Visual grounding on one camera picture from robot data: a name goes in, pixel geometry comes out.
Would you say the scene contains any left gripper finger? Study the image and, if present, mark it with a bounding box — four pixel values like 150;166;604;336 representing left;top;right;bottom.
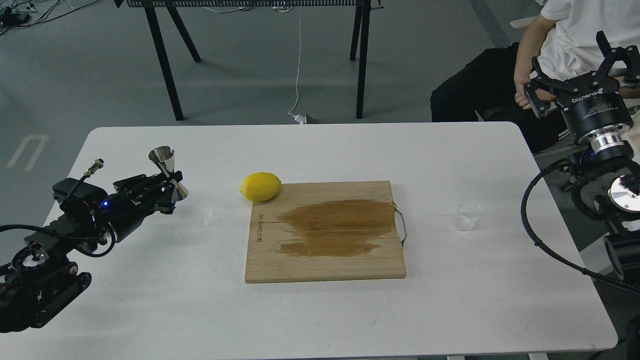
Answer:
145;193;176;217
113;171;184;197

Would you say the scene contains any black metal table frame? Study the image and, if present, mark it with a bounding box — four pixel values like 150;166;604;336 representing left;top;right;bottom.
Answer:
113;0;382;122

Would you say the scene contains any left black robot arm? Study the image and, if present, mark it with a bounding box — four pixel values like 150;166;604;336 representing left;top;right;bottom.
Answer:
0;159;188;333

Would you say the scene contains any clear glass cup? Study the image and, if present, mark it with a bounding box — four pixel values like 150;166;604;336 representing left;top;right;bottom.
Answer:
451;200;483;231

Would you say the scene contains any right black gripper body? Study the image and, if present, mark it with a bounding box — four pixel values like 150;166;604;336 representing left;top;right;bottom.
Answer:
556;75;633;153

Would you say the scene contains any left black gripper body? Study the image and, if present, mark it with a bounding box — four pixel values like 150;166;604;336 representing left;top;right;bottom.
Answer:
102;193;147;243

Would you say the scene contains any white hanging cable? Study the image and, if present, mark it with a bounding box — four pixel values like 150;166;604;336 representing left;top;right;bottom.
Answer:
287;6;307;125

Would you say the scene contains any steel double jigger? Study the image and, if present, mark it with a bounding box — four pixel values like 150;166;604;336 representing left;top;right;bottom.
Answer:
148;145;189;203

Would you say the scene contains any wooden cutting board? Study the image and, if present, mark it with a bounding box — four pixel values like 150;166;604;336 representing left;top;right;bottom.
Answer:
244;180;407;284

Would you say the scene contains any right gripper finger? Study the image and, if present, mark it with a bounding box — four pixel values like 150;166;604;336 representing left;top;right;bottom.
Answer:
523;56;576;120
590;31;640;86

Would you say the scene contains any seated person white shirt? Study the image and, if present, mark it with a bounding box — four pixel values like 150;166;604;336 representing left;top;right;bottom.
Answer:
430;0;640;153

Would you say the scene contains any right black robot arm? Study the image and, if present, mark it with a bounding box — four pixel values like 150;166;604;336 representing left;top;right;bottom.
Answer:
520;30;640;296

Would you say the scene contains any yellow lemon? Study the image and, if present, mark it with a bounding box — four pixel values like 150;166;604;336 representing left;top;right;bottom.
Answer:
238;172;282;203

